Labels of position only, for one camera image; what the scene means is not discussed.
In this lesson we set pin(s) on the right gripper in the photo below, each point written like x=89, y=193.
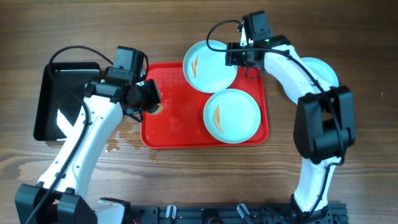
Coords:
x=232, y=54

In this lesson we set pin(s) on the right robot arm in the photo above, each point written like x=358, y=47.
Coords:
x=324, y=121

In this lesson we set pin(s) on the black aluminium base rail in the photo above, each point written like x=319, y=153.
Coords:
x=217, y=213

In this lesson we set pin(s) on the black rectangular water tub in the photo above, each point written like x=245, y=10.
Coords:
x=57, y=110

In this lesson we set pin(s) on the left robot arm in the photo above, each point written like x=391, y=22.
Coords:
x=60, y=193

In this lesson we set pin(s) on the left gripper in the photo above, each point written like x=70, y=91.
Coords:
x=152, y=94

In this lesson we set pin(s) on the white plate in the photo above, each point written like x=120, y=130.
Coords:
x=231, y=116
x=205, y=69
x=324, y=72

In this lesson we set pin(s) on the red plastic tray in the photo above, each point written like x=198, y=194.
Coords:
x=180, y=123

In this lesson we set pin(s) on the green and yellow sponge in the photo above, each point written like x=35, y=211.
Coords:
x=157, y=109

